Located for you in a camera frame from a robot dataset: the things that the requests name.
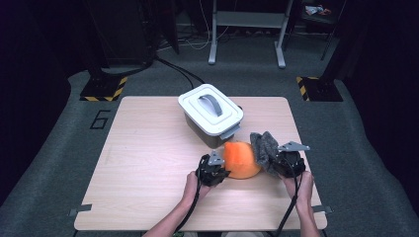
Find white lid with grey handle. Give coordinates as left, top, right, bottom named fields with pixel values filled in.
left=177, top=83, right=245, bottom=137

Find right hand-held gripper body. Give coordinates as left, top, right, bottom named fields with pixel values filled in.
left=272, top=141, right=310, bottom=179

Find left hand-held gripper black cable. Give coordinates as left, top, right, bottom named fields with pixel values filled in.
left=176, top=154, right=206, bottom=233

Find grey tape strip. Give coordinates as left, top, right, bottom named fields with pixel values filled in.
left=312, top=204, right=333, bottom=214
left=68, top=203, right=93, bottom=217

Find black floor cable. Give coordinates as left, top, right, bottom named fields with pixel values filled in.
left=154, top=56, right=196, bottom=92
left=154, top=56, right=206, bottom=85

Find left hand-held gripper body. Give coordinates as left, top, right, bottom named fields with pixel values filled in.
left=196, top=150, right=230, bottom=188

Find dark shelf with small items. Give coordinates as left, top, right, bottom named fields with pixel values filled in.
left=283, top=0, right=344, bottom=62

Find right hand-held gripper black cable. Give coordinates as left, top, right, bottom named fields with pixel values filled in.
left=275, top=157, right=302, bottom=237

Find orange plush toy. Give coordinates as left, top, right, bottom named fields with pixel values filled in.
left=222, top=141, right=262, bottom=181

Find white cables on floor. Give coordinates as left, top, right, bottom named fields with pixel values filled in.
left=157, top=0, right=231, bottom=52

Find person's right hand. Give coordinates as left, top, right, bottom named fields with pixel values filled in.
left=280, top=170, right=314, bottom=211

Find person's left hand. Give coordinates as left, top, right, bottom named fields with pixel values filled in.
left=182, top=171, right=213, bottom=205

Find grey fluffy cloth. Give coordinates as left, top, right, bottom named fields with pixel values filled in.
left=249, top=130, right=281, bottom=177

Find brown translucent storage box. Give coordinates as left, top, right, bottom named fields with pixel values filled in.
left=183, top=113, right=243, bottom=149

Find black yellow striped stand base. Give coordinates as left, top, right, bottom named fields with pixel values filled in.
left=79, top=76, right=128, bottom=103
left=295, top=76, right=344, bottom=103

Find hand-held gripper black cable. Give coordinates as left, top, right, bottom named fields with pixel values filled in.
left=176, top=154, right=206, bottom=233
left=275, top=157, right=302, bottom=237

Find white metal stand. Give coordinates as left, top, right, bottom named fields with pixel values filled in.
left=208, top=0, right=294, bottom=69

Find black cabinet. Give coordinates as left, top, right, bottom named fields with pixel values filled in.
left=83, top=0, right=181, bottom=67

